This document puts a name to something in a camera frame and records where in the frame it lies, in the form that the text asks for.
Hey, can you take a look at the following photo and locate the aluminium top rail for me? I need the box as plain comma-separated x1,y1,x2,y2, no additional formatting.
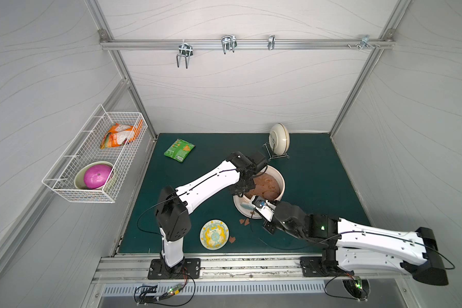
100,38,396,51

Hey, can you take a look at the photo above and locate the metal hook right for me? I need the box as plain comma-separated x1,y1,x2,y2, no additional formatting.
346,35,381,51

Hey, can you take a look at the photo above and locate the yellow patterned small plate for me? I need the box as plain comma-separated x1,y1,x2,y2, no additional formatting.
199,219,229,250

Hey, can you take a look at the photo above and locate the cream plate on stand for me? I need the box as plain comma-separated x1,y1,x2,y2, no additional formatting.
269,123,290,155

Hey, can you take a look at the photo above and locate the metal double hook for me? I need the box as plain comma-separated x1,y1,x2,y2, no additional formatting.
176,42,193,69

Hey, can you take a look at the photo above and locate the green snack packet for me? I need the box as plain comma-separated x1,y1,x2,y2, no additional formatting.
164,139,195,162

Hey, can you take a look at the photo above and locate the mud flake on mat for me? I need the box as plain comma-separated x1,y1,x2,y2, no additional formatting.
239,218,250,226

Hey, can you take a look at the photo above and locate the cable bundle with board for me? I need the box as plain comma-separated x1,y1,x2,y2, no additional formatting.
133,267,197,307

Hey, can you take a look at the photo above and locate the pale green bowl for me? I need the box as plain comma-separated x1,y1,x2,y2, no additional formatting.
74,161,116,190

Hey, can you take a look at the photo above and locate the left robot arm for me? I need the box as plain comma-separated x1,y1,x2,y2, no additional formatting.
148,151,268,280

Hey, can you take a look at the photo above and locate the magenta bowl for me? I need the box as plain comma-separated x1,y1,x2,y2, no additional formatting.
83,164,112,189

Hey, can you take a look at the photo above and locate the orange snack bag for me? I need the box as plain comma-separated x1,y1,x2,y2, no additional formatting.
100,119,144,150

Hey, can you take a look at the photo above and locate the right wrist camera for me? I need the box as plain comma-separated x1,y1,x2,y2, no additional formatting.
252,196,276,222

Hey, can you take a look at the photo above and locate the white ceramic pot with mud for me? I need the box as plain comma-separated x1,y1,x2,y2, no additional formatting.
233,166,286,219

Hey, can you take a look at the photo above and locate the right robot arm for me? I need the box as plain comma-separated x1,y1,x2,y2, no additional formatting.
253,199,449,286

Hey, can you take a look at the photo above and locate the white wire basket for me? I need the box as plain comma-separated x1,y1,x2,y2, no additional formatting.
42,105,148,203

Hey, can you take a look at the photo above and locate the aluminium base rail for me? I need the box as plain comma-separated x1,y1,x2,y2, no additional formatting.
92,253,409,284

